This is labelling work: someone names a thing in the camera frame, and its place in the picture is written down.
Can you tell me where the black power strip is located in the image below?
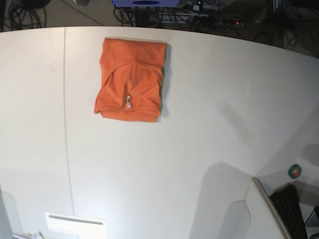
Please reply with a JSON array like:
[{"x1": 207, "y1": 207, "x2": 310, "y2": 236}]
[{"x1": 192, "y1": 15, "x2": 240, "y2": 27}]

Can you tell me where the green tape roll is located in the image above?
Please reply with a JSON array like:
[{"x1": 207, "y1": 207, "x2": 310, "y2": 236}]
[{"x1": 288, "y1": 164, "x2": 302, "y2": 179}]

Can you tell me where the black keyboard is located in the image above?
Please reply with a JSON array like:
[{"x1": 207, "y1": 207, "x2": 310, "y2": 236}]
[{"x1": 270, "y1": 184, "x2": 308, "y2": 239}]

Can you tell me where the orange t-shirt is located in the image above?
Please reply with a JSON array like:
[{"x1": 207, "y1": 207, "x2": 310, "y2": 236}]
[{"x1": 94, "y1": 38, "x2": 167, "y2": 122}]

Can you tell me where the blue box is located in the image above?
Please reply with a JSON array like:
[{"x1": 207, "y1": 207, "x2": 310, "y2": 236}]
[{"x1": 111, "y1": 0, "x2": 187, "y2": 7}]

